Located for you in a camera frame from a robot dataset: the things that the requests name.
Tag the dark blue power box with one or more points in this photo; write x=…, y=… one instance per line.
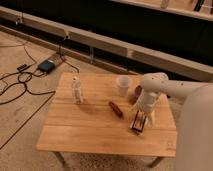
x=46, y=66

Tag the clear plastic cup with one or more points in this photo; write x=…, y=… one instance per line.
x=123, y=83

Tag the small black adapter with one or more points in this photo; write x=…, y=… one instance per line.
x=23, y=67

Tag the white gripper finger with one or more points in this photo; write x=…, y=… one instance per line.
x=151, y=119
x=134, y=109

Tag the brown oblong object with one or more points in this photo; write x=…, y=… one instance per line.
x=116, y=109

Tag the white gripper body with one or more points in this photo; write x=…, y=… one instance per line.
x=146, y=101

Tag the wooden table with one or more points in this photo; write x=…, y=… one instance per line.
x=93, y=127

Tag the dark red bowl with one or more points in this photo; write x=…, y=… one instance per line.
x=138, y=91

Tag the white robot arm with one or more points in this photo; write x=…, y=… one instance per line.
x=194, y=142

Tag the clear plastic bottle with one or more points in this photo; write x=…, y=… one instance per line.
x=76, y=90

